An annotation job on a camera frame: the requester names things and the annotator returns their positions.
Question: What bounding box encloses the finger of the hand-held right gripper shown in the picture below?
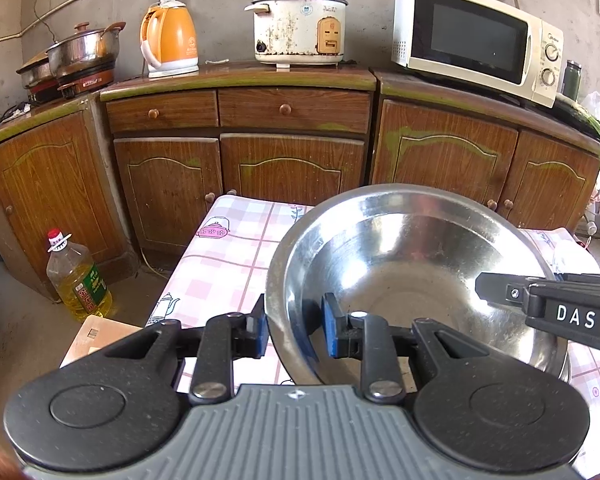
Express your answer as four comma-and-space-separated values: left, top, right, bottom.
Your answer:
474, 272, 561, 311

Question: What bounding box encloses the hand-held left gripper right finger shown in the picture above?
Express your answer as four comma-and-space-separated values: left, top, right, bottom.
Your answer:
321, 292, 491, 405

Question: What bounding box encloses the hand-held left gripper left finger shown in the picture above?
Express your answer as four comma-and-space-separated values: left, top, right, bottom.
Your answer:
101, 294, 270, 407

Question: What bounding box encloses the small steel bowl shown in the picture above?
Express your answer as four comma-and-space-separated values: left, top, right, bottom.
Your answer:
267, 183, 572, 387

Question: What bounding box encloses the wooden two-door cabinet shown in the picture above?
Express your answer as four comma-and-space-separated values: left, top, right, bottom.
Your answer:
370, 70, 600, 234

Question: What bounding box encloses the cardboard box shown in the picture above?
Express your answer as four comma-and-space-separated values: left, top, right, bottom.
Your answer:
59, 315, 146, 369

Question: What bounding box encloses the wooden cabinet with drawers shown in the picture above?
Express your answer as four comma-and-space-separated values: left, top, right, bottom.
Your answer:
100, 66, 379, 267

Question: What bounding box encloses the cooking oil bottle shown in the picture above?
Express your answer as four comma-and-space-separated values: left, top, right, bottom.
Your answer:
46, 228, 114, 322

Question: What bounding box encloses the clear plastic bag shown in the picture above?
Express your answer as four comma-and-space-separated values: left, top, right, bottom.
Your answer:
580, 91, 600, 121

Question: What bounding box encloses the green thermos bottle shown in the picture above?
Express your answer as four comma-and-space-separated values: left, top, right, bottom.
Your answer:
562, 59, 582, 102

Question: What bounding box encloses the cream microwave oven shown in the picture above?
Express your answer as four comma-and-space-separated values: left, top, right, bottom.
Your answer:
392, 0, 566, 109

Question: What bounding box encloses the wooden corner cabinet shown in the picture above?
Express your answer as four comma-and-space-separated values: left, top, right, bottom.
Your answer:
0, 94, 132, 302

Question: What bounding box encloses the white rice cooker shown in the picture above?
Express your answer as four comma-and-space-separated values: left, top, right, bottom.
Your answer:
244, 0, 350, 67

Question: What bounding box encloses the orange electric kettle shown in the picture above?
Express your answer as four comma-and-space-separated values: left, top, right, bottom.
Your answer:
139, 2, 200, 79

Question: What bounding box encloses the red electric cooker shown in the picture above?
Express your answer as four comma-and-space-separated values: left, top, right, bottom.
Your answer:
27, 59, 116, 104

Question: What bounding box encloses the steel cooking pot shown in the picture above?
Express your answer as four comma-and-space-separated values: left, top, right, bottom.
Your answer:
46, 21, 126, 79

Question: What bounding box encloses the steel pan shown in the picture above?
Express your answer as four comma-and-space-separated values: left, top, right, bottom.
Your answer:
17, 52, 57, 89

